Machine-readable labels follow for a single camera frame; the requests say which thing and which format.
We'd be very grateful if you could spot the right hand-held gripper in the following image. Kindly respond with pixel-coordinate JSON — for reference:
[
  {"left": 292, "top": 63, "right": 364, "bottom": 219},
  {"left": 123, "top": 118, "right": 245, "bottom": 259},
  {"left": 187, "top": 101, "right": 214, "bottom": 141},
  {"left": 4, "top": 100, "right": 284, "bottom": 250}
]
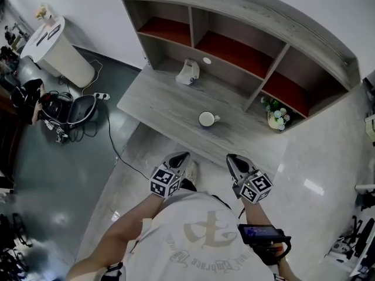
[{"left": 226, "top": 153, "right": 274, "bottom": 205}]

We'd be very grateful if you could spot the person's right forearm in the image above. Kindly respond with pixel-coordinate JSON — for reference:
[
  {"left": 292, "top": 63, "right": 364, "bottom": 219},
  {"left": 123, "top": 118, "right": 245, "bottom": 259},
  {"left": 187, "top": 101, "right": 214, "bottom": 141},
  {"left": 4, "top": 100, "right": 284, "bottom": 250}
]
[{"left": 242, "top": 199, "right": 297, "bottom": 281}]

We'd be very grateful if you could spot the black cable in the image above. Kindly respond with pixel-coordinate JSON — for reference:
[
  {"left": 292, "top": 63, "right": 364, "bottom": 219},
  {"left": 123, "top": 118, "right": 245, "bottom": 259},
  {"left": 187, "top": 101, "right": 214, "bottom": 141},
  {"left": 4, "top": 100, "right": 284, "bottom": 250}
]
[{"left": 96, "top": 100, "right": 159, "bottom": 173}]

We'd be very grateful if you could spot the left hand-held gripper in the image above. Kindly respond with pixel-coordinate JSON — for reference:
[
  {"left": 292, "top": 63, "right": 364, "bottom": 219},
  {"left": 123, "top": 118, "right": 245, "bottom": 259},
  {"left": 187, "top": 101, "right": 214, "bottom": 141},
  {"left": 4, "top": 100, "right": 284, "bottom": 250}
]
[{"left": 149, "top": 152, "right": 192, "bottom": 200}]

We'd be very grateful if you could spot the gripper device on floor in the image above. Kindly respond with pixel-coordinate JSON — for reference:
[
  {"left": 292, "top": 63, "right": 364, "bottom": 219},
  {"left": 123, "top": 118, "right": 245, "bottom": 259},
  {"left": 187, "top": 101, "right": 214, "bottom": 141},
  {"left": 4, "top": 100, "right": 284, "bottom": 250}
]
[{"left": 54, "top": 125, "right": 70, "bottom": 143}]

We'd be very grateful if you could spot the white shoe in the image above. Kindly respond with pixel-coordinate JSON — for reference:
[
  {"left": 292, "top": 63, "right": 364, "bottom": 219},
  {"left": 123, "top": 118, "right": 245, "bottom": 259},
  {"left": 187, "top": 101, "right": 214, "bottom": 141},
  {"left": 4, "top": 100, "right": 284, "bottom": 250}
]
[{"left": 184, "top": 160, "right": 200, "bottom": 187}]

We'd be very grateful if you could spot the grey wooden shelf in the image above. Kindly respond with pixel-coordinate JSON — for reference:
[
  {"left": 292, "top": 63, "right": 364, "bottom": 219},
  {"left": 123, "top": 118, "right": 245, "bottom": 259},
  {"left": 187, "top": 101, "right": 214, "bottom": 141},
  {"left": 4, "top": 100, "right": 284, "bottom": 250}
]
[{"left": 118, "top": 0, "right": 361, "bottom": 135}]

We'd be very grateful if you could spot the open black case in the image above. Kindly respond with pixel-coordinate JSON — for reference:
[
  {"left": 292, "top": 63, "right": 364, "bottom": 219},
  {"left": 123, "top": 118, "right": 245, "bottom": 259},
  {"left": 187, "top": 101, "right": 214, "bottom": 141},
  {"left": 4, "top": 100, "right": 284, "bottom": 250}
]
[{"left": 39, "top": 90, "right": 98, "bottom": 129}]

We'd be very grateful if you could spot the black phone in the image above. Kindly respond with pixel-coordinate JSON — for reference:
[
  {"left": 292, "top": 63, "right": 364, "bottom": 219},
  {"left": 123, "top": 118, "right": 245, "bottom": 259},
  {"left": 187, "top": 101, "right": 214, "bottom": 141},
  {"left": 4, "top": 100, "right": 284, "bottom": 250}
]
[{"left": 46, "top": 25, "right": 62, "bottom": 39}]

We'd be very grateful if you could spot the white printed t-shirt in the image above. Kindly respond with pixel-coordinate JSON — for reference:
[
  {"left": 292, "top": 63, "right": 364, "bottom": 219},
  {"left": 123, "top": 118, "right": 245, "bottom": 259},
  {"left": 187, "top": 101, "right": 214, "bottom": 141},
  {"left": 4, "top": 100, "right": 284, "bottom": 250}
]
[{"left": 116, "top": 189, "right": 277, "bottom": 281}]

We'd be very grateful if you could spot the pink vase with flowers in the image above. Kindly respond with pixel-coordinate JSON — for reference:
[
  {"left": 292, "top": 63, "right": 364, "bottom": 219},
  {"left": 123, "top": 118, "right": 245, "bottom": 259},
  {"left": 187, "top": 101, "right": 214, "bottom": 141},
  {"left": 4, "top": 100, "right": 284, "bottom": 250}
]
[{"left": 35, "top": 4, "right": 57, "bottom": 26}]

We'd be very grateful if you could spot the white and black equipment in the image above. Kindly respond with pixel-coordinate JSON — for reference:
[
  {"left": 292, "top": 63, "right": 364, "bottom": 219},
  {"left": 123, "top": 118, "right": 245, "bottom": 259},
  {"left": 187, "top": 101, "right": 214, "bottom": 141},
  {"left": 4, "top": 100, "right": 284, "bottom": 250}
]
[{"left": 324, "top": 214, "right": 375, "bottom": 278}]

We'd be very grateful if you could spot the dark wooden cabinet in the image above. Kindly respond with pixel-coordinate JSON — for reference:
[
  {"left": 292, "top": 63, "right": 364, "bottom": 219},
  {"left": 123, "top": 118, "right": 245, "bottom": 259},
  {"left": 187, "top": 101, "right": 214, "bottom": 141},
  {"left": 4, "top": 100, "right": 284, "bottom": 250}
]
[{"left": 0, "top": 83, "right": 22, "bottom": 187}]

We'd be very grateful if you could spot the black screen device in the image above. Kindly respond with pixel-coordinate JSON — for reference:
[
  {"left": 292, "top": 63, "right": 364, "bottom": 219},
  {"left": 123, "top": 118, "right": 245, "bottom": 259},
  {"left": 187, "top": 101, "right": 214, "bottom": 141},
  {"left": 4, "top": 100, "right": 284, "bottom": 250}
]
[{"left": 237, "top": 223, "right": 285, "bottom": 246}]

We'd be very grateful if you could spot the person's left forearm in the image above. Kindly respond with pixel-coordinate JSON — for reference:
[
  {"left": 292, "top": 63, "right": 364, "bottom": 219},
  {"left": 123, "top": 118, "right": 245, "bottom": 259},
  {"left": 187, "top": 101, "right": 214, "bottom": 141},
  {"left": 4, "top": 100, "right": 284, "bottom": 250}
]
[{"left": 65, "top": 193, "right": 163, "bottom": 281}]

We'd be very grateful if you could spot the white cup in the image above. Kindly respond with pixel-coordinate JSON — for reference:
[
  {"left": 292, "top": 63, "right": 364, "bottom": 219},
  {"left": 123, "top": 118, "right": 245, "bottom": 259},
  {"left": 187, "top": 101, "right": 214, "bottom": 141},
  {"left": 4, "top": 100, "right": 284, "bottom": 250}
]
[{"left": 198, "top": 111, "right": 221, "bottom": 129}]

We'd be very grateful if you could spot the black equipment pile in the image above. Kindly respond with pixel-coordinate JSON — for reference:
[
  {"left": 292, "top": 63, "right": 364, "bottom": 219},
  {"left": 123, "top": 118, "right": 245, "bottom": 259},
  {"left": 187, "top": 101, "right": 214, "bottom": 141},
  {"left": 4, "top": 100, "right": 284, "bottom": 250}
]
[{"left": 0, "top": 212, "right": 33, "bottom": 276}]

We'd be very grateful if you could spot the round white table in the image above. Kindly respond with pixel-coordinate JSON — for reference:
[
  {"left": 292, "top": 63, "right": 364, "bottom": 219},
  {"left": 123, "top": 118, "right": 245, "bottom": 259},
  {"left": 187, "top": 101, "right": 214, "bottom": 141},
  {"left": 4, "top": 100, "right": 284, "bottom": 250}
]
[{"left": 20, "top": 16, "right": 96, "bottom": 88}]

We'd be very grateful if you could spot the white cable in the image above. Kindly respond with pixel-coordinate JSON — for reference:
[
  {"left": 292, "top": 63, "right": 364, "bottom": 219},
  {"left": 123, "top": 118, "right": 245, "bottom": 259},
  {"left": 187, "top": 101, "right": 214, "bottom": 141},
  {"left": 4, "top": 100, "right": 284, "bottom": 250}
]
[{"left": 81, "top": 59, "right": 104, "bottom": 95}]

